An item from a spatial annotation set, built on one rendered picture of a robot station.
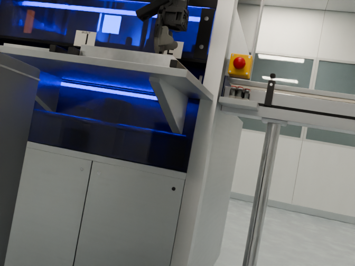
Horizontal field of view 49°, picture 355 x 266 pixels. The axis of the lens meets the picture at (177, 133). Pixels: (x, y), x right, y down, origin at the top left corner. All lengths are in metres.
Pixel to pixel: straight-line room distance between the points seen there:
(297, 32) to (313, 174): 2.08
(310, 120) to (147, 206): 0.64
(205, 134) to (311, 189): 4.68
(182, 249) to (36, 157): 0.65
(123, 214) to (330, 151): 4.78
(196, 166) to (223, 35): 0.46
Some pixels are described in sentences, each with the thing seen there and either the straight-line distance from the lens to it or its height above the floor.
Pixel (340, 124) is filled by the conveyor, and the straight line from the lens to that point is 1.44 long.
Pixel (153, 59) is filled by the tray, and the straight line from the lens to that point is 1.02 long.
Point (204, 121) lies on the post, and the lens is 1.34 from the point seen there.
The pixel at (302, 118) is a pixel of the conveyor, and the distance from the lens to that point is 1.43.
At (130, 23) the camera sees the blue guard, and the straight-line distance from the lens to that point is 1.49.
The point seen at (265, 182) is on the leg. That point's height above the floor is 0.61.
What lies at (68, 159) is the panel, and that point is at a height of 0.57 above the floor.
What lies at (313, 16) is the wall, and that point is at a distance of 6.29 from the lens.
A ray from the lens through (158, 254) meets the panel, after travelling 1.41.
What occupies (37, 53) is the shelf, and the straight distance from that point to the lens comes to 1.14.
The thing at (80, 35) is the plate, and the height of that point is 1.03.
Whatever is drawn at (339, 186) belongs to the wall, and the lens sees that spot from 5.98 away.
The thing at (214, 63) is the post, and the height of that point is 0.99.
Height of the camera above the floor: 0.71
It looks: 1 degrees up
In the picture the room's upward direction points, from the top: 10 degrees clockwise
